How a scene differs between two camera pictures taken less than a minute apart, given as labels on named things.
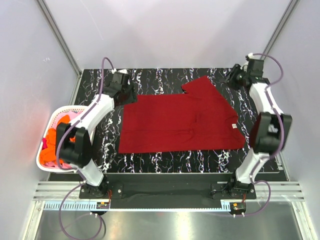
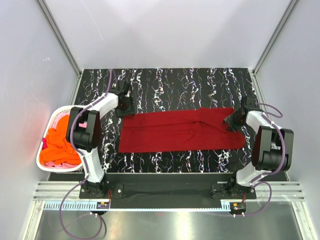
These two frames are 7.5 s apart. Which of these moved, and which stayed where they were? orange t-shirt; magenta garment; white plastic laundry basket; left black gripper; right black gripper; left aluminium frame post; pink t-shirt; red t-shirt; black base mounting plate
Moved: red t-shirt; right black gripper; left black gripper
Stayed: orange t-shirt; left aluminium frame post; pink t-shirt; black base mounting plate; magenta garment; white plastic laundry basket
